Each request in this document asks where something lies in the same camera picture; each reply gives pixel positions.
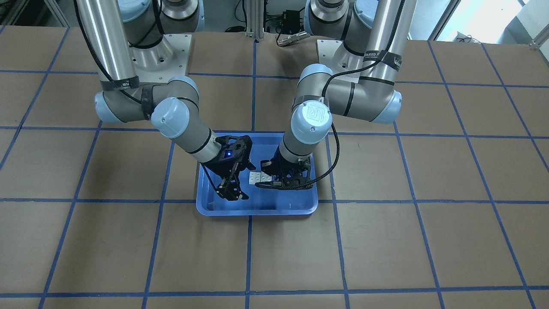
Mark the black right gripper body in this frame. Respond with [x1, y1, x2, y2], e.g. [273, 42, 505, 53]
[199, 134, 253, 178]

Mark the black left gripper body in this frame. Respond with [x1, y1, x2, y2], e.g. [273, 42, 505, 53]
[261, 149, 311, 182]

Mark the white block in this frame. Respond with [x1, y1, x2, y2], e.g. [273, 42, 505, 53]
[248, 172, 264, 185]
[259, 173, 272, 182]

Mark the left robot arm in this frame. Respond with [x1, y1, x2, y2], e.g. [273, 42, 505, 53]
[255, 0, 417, 190]

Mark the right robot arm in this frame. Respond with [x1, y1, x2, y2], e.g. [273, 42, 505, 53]
[74, 0, 255, 201]

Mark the blue plastic tray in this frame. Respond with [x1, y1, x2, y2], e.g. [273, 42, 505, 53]
[196, 131, 318, 216]

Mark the silver cylinder connector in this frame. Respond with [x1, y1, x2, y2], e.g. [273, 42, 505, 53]
[276, 31, 310, 47]

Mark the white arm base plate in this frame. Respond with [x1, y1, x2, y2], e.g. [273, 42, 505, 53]
[317, 39, 389, 88]

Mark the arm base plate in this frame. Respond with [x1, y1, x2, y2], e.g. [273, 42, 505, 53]
[130, 34, 192, 85]

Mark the aluminium frame post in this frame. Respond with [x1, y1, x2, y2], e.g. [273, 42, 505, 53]
[242, 0, 265, 42]

